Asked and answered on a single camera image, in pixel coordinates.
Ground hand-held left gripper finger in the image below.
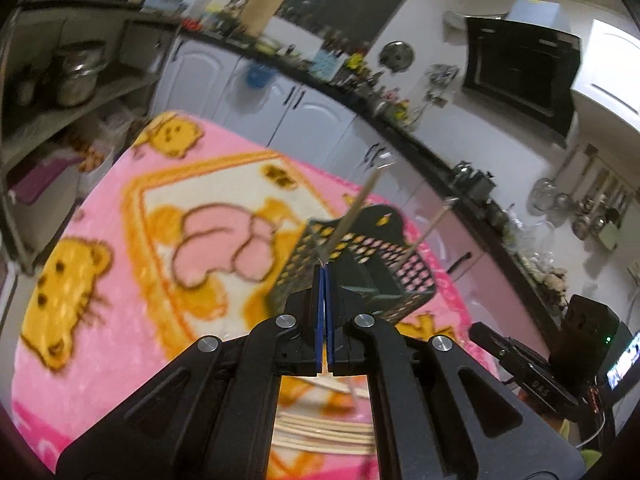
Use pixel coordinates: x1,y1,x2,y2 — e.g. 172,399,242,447
325,266,586,480
55,265,326,480

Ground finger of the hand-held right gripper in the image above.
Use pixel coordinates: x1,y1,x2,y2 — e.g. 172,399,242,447
469,321,594,414

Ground plastic wooden chopsticks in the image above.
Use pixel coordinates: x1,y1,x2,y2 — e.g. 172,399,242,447
320,147,397,266

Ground grey plastic utensil basket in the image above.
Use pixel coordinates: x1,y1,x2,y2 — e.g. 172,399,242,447
270,204,438,333

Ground bunch of wooden chopsticks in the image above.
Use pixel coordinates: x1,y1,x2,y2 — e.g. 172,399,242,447
272,376,376,457

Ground single wooden chopstick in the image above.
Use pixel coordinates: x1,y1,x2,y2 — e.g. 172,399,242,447
407,197,460,253

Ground ginger root pile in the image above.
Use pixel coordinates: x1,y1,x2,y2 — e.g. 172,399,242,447
535,266,568,293

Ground clear plastic bags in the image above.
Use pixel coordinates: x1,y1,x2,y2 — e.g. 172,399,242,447
502,205,556,261

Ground yellow-green cloth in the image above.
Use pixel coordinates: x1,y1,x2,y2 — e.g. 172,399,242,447
557,417,603,471

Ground row of hanging kitchen ladles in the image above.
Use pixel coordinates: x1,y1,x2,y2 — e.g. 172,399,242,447
555,144,636,252

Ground pink printed blanket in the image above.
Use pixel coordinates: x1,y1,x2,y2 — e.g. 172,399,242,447
12,110,501,480

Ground cluster of condiment bottles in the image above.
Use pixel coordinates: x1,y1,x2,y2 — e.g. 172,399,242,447
340,52,416,131

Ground blue hanging basin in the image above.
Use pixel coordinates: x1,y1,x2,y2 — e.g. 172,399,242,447
246,62,275,88

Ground white upper cabinet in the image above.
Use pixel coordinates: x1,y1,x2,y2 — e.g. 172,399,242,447
570,19,640,136

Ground blue knife block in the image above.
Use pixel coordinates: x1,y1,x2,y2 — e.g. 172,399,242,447
312,50,337,81

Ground black range hood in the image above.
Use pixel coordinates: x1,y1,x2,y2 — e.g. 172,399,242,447
461,0,582,150

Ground steel pot lid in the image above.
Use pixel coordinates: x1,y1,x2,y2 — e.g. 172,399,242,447
378,40,416,73

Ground white lower kitchen cabinets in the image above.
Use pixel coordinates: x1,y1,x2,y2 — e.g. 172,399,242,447
150,35,501,271

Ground pile of brown eggs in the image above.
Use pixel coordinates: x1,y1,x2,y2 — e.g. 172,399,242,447
70,132,108,173

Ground pink storage box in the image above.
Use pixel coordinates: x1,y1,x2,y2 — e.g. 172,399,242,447
10,157,83,206

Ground wooden cutting board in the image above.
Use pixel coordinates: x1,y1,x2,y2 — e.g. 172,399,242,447
240,0,290,38

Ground stainless steel pots on shelf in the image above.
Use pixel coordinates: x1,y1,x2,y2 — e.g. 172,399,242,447
50,42,108,108

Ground wooden shelf unit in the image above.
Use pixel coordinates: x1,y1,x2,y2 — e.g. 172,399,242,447
0,5,171,271

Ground small steel pot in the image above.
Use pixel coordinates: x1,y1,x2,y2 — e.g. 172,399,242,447
12,67,46,108

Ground hanging wire strainer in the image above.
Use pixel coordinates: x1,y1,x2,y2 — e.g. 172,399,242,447
530,176,557,212

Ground wall utensil rack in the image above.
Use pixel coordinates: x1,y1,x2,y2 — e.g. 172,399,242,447
426,64,460,108

